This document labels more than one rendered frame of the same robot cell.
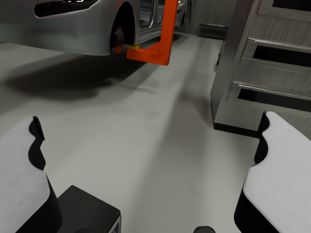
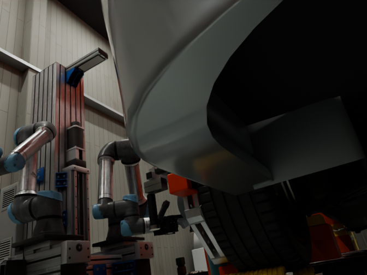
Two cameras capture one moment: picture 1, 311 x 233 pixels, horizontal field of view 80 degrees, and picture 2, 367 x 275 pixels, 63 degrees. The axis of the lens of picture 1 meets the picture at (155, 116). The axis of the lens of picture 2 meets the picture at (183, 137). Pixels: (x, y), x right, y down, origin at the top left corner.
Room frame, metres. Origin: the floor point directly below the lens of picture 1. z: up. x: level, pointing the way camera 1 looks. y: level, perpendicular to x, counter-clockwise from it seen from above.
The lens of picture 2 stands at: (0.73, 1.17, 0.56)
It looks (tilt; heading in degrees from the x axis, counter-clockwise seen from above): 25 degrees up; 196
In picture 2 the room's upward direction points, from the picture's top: 10 degrees counter-clockwise
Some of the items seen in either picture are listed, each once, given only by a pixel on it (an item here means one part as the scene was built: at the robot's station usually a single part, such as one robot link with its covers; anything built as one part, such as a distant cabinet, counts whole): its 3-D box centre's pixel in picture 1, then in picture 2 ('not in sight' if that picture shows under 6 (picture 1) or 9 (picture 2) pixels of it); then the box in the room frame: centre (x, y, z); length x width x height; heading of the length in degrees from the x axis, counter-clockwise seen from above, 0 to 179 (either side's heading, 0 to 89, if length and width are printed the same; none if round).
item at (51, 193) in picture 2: not in sight; (48, 204); (-0.46, 0.08, 0.98); 0.13 x 0.12 x 0.14; 94
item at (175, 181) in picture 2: not in sight; (183, 183); (-0.25, 0.86, 0.85); 0.09 x 0.08 x 0.07; 169
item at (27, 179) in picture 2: not in sight; (28, 171); (-0.45, -0.04, 1.19); 0.15 x 0.12 x 0.55; 94
